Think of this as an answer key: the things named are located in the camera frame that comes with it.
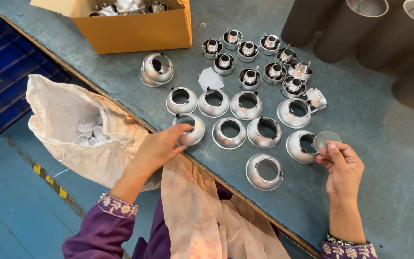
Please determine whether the silver tilted lamp housing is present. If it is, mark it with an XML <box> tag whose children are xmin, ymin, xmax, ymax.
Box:
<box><xmin>140</xmin><ymin>53</ymin><xmax>175</xmax><ymax>88</ymax></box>

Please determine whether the person's left hand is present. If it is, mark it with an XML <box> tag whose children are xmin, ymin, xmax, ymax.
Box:
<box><xmin>132</xmin><ymin>124</ymin><xmax>194</xmax><ymax>176</ymax></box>

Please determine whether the dark green bangle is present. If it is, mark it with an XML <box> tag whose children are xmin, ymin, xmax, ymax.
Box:
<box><xmin>326</xmin><ymin>232</ymin><xmax>370</xmax><ymax>247</ymax></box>

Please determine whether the person's right hand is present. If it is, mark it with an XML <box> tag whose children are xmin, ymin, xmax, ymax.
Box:
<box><xmin>316</xmin><ymin>141</ymin><xmax>365</xmax><ymax>198</ymax></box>

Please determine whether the purple embroidered garment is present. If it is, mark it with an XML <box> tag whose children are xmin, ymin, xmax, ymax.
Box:
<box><xmin>61</xmin><ymin>180</ymin><xmax>379</xmax><ymax>259</ymax></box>

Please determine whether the cluster of small chrome lamp cups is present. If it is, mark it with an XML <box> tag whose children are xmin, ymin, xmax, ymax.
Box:
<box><xmin>202</xmin><ymin>27</ymin><xmax>314</xmax><ymax>99</ymax></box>

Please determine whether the brown cardboard box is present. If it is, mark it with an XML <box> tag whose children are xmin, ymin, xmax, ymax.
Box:
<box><xmin>30</xmin><ymin>0</ymin><xmax>193</xmax><ymax>55</ymax></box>

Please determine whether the blue plastic crate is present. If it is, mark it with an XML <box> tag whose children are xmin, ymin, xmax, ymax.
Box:
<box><xmin>0</xmin><ymin>0</ymin><xmax>72</xmax><ymax>136</ymax></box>

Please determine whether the pink floral scarf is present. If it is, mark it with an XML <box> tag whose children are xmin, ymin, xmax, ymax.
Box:
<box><xmin>161</xmin><ymin>154</ymin><xmax>291</xmax><ymax>259</ymax></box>

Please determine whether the frosted round lens disc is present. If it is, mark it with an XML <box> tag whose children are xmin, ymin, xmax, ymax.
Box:
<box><xmin>313</xmin><ymin>130</ymin><xmax>343</xmax><ymax>155</ymax></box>

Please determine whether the heap of white plastic parts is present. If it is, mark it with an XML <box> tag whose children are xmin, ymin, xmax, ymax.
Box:
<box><xmin>73</xmin><ymin>116</ymin><xmax>111</xmax><ymax>147</ymax></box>

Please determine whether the white paper piece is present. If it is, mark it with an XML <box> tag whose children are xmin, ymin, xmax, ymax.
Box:
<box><xmin>198</xmin><ymin>67</ymin><xmax>225</xmax><ymax>91</ymax></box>

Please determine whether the silver ribbed heat sink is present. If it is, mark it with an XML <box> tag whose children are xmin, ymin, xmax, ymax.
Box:
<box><xmin>305</xmin><ymin>87</ymin><xmax>327</xmax><ymax>113</ymax></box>

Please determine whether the silver cone reflector shell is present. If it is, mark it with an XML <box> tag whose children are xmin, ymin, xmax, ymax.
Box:
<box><xmin>173</xmin><ymin>113</ymin><xmax>206</xmax><ymax>147</ymax></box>

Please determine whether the heap of chrome lamp parts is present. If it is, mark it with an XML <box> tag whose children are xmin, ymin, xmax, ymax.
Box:
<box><xmin>89</xmin><ymin>0</ymin><xmax>169</xmax><ymax>17</ymax></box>

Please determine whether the white woven sack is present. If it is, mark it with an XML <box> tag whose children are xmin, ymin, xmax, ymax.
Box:
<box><xmin>26</xmin><ymin>74</ymin><xmax>163</xmax><ymax>192</ymax></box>

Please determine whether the group of silver reflector cones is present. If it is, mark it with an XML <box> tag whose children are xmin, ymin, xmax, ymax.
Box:
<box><xmin>166</xmin><ymin>86</ymin><xmax>319</xmax><ymax>192</ymax></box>

